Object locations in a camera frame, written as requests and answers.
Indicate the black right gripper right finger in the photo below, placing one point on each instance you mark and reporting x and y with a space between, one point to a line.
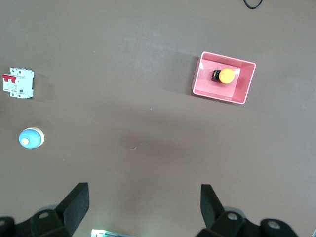
212 209

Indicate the silver metal object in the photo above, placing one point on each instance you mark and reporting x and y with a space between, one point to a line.
106 233

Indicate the blue dome call bell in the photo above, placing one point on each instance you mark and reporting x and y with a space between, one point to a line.
30 139

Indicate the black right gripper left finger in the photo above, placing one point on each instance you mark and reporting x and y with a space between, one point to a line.
72 207

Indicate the white circuit breaker red switch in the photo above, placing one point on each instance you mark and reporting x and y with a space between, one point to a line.
22 84

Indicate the yellow mushroom push button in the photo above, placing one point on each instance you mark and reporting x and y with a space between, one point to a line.
227 76

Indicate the pink plastic box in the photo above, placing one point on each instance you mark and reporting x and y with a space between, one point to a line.
244 81

